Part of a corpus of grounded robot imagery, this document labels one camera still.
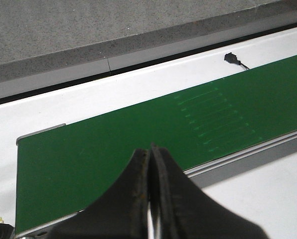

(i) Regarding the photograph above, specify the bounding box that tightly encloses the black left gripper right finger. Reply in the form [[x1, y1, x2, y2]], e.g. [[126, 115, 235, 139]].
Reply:
[[149, 145, 268, 239]]

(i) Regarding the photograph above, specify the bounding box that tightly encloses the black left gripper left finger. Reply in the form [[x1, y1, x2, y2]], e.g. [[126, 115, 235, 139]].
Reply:
[[48, 149, 149, 239]]

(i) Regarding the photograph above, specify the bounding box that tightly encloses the green conveyor belt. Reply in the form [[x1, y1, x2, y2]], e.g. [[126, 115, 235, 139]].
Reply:
[[15, 55, 297, 233]]

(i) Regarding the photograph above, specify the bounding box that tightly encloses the grey stone counter slab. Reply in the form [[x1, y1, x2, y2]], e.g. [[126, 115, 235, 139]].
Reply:
[[0, 0, 297, 104]]

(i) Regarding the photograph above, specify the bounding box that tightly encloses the aluminium conveyor side rail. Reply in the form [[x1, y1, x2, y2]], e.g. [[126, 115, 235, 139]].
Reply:
[[15, 126, 297, 239]]

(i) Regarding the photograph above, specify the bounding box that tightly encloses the black sensor with wire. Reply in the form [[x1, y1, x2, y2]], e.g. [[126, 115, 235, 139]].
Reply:
[[224, 52, 250, 70]]

